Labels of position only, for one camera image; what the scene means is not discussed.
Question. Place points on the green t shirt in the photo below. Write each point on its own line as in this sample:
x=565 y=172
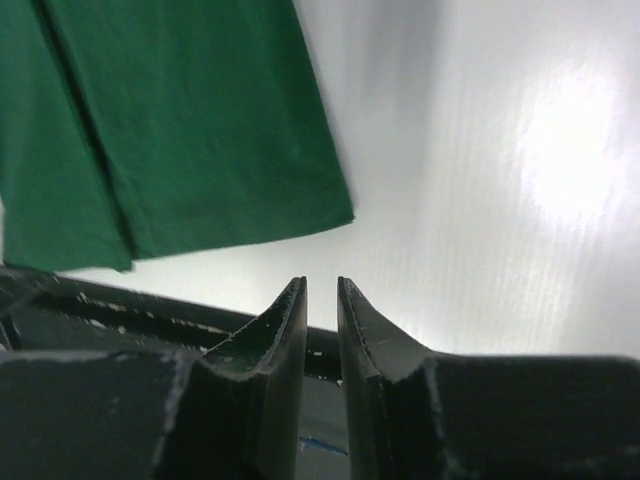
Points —
x=133 y=130

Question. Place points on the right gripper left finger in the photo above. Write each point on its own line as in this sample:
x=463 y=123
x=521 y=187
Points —
x=231 y=412

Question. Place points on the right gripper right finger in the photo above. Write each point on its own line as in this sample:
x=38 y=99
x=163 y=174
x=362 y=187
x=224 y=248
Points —
x=417 y=413

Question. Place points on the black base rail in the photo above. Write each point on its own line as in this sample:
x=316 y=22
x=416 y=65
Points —
x=44 y=311

